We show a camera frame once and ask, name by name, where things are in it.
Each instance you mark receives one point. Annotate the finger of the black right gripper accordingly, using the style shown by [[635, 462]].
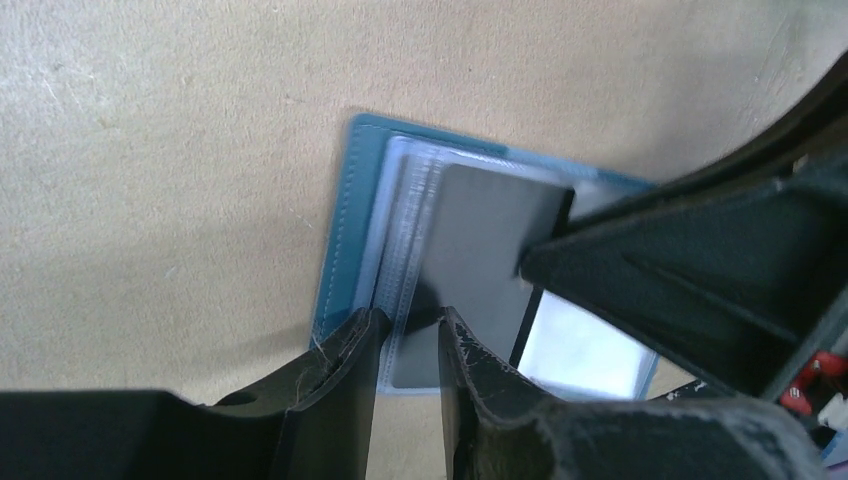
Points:
[[736, 272]]

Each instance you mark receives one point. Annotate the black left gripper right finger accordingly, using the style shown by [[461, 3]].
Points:
[[499, 425]]

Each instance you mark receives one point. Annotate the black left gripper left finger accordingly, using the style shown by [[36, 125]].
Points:
[[310, 419]]

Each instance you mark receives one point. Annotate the grey card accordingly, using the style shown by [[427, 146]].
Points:
[[484, 222]]

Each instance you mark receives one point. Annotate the blue card holder wallet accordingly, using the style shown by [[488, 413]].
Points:
[[387, 192]]

